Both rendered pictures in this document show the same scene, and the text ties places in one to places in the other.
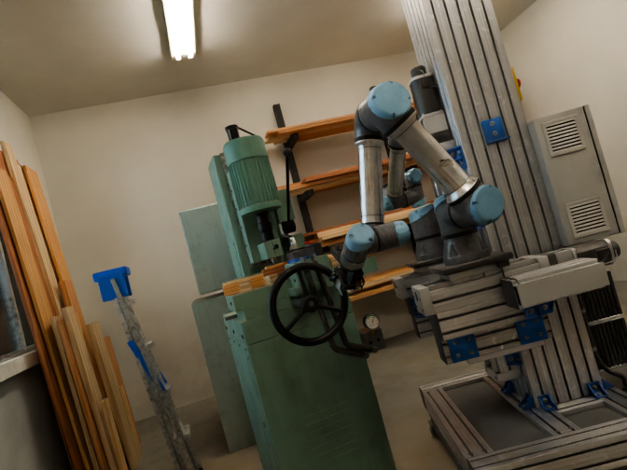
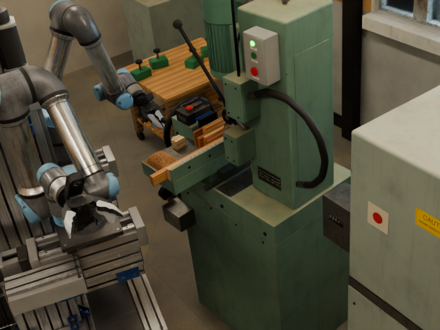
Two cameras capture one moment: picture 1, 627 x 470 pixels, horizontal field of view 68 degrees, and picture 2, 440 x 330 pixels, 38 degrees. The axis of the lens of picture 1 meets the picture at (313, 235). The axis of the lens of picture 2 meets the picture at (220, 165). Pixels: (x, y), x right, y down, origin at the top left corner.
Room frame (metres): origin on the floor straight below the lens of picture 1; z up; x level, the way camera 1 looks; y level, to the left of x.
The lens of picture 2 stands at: (4.01, -0.57, 2.28)
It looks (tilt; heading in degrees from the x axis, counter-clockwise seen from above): 34 degrees down; 162
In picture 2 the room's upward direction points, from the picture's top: 7 degrees counter-clockwise
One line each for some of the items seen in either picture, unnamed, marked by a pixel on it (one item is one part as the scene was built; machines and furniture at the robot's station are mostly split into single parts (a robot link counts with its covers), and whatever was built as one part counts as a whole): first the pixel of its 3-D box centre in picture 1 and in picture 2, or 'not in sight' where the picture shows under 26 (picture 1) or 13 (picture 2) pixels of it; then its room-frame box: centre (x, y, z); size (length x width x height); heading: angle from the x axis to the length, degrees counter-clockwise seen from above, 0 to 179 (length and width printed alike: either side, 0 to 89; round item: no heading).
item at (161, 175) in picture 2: (300, 269); (220, 143); (1.97, 0.09, 0.92); 0.67 x 0.02 x 0.04; 109
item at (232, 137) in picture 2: (295, 247); (239, 144); (2.17, 0.10, 1.02); 0.09 x 0.07 x 0.12; 109
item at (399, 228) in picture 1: (387, 236); (108, 90); (1.38, -0.21, 0.97); 0.11 x 0.11 x 0.08; 15
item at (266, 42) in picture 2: not in sight; (261, 55); (2.29, 0.16, 1.40); 0.10 x 0.06 x 0.16; 19
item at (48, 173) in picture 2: (411, 177); (54, 181); (2.35, -0.56, 1.21); 0.11 x 0.08 x 0.09; 13
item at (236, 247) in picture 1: (250, 229); (290, 102); (2.22, 0.28, 1.16); 0.22 x 0.22 x 0.72; 19
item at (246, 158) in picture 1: (252, 177); (229, 31); (1.94, 0.19, 1.35); 0.18 x 0.18 x 0.31
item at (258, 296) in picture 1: (304, 283); (209, 141); (1.86, 0.08, 0.87); 0.61 x 0.30 x 0.06; 109
